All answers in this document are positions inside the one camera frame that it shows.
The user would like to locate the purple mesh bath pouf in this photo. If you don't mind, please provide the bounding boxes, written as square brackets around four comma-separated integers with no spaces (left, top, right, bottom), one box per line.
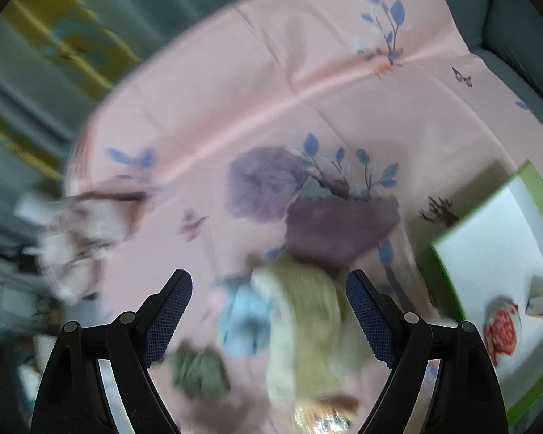
[226,145,402,267]

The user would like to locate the yellow cream fluffy towel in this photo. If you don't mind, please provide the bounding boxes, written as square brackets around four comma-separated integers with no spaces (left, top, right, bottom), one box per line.
[251,255,372,405]

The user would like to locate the red patterned round item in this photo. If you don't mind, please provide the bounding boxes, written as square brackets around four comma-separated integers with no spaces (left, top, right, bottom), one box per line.
[483,297,522,367]

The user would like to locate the pink floral tablecloth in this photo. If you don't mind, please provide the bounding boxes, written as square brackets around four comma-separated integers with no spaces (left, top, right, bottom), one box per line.
[66,0,543,433]

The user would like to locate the teal yellow curtain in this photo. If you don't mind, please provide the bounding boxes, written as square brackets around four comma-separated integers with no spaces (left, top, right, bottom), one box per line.
[0,0,235,249]

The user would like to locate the crumpled beige pink fabric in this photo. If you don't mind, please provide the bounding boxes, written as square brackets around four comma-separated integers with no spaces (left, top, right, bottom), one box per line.
[14,186,150,305]

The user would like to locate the blue plush elephant toy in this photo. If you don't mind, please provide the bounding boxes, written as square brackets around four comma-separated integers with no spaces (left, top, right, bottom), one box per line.
[211,275,273,358]

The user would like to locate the green rimmed white tray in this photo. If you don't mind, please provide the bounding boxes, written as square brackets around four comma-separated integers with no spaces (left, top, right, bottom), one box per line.
[417,162,543,425]

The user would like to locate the green fluffy cloth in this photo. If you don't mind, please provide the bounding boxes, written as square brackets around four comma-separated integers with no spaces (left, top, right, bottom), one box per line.
[167,344,230,402]

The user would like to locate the grey sofa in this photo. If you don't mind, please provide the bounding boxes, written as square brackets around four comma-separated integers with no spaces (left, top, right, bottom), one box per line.
[446,0,543,125]

